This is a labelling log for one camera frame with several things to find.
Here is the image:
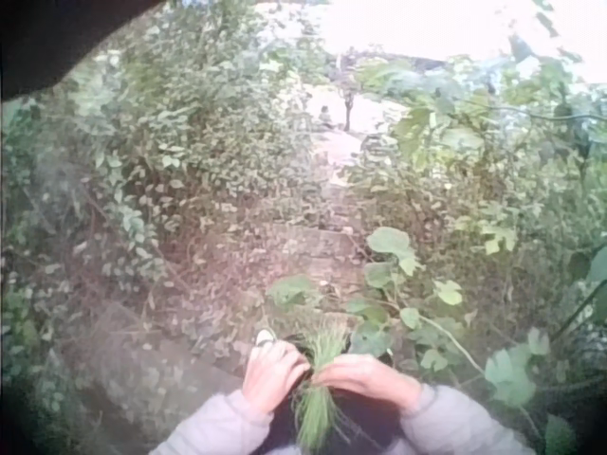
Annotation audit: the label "leafy green bush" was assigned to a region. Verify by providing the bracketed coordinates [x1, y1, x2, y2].
[4, 0, 333, 304]

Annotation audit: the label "leafy green shrubs with vine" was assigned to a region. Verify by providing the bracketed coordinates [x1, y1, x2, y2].
[353, 45, 607, 333]

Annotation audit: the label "green grass bundle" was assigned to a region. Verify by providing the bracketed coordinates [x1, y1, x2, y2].
[283, 318, 355, 452]

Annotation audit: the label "person's right hand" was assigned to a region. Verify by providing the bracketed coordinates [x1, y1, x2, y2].
[312, 354, 423, 413]

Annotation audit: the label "grey stone steps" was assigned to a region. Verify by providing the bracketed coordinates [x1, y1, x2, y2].
[265, 187, 369, 290]

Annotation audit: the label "thin tree trunk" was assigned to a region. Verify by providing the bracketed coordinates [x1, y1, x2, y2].
[341, 87, 357, 133]

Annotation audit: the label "mossy stone ledge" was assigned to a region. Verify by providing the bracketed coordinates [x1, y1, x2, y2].
[70, 302, 250, 442]

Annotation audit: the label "person's left hand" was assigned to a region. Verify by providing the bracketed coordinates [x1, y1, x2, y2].
[241, 338, 311, 413]

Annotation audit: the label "large-leaved green plant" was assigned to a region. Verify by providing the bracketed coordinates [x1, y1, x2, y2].
[265, 226, 551, 409]

